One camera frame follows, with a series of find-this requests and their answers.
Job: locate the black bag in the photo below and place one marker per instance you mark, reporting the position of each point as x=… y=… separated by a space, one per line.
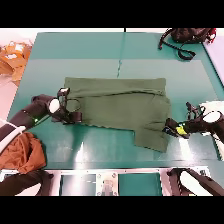
x=190 y=34

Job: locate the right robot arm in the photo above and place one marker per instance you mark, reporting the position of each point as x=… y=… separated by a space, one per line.
x=206 y=123

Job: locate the green T-shirt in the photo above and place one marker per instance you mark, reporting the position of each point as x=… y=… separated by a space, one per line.
x=123 y=106

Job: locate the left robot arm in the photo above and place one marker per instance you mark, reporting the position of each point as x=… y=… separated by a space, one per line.
x=40 y=106

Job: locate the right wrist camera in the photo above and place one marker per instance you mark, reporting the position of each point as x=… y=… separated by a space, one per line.
x=191 y=111

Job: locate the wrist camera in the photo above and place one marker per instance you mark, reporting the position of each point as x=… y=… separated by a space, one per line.
x=63 y=92
x=191 y=111

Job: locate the brown garment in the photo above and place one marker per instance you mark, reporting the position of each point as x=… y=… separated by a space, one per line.
x=26 y=155

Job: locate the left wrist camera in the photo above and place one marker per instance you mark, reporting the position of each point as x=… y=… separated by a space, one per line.
x=63 y=92

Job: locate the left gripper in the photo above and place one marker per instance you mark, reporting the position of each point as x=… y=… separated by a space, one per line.
x=68 y=116

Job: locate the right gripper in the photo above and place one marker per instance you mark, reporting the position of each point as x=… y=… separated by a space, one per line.
x=176 y=128

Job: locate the silver frame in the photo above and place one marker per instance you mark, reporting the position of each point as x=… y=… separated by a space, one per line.
x=106 y=182

